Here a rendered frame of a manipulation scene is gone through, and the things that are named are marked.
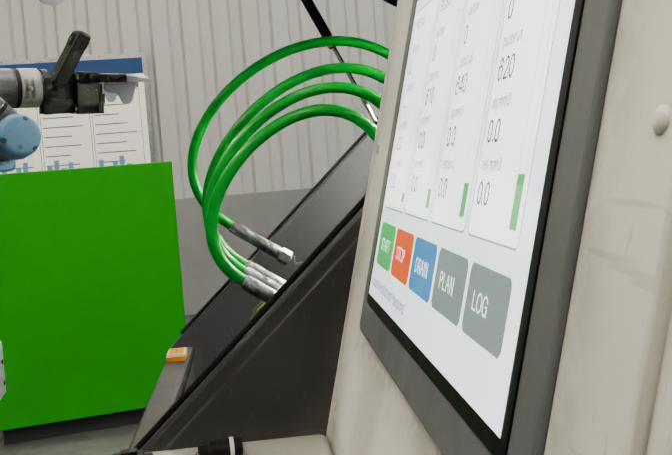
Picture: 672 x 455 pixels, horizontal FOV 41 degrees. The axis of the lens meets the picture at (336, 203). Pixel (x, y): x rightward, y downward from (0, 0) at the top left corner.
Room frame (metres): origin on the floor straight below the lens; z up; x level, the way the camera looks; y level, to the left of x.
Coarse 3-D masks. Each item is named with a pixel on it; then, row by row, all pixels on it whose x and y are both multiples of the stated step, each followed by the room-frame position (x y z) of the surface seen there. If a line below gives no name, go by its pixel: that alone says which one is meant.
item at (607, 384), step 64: (640, 0) 0.30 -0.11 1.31; (640, 64) 0.29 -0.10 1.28; (384, 128) 0.85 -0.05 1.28; (640, 128) 0.28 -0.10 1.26; (640, 192) 0.27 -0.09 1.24; (640, 256) 0.26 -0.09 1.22; (576, 320) 0.30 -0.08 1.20; (640, 320) 0.26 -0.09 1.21; (384, 384) 0.63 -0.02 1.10; (576, 384) 0.29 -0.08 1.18; (640, 384) 0.25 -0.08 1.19; (384, 448) 0.59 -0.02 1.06; (576, 448) 0.28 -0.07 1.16; (640, 448) 0.25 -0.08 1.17
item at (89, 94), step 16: (48, 80) 1.70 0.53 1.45; (80, 80) 1.74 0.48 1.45; (48, 96) 1.71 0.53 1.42; (64, 96) 1.74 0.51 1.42; (80, 96) 1.74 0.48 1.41; (96, 96) 1.76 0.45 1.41; (48, 112) 1.72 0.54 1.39; (64, 112) 1.76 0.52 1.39; (80, 112) 1.74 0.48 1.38; (96, 112) 1.76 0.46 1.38
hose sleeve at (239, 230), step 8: (232, 224) 1.24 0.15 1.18; (240, 224) 1.25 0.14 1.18; (232, 232) 1.24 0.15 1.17; (240, 232) 1.24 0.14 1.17; (248, 232) 1.24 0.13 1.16; (248, 240) 1.24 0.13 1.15; (256, 240) 1.24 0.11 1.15; (264, 240) 1.25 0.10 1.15; (264, 248) 1.25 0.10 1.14; (272, 248) 1.25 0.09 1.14; (280, 248) 1.25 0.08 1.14; (272, 256) 1.25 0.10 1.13
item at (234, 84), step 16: (288, 48) 1.25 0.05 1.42; (304, 48) 1.26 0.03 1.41; (368, 48) 1.26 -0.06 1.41; (384, 48) 1.26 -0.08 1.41; (256, 64) 1.25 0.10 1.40; (240, 80) 1.25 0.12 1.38; (224, 96) 1.24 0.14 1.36; (208, 112) 1.24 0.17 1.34; (192, 144) 1.24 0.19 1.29; (192, 160) 1.24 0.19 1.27; (192, 176) 1.24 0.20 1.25; (224, 224) 1.24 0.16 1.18
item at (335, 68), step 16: (336, 64) 1.18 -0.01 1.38; (352, 64) 1.18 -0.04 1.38; (288, 80) 1.17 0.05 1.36; (304, 80) 1.17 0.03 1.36; (272, 96) 1.17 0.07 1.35; (256, 112) 1.17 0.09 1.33; (240, 128) 1.16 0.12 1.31; (224, 144) 1.16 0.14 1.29; (208, 176) 1.16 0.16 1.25; (240, 256) 1.17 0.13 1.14
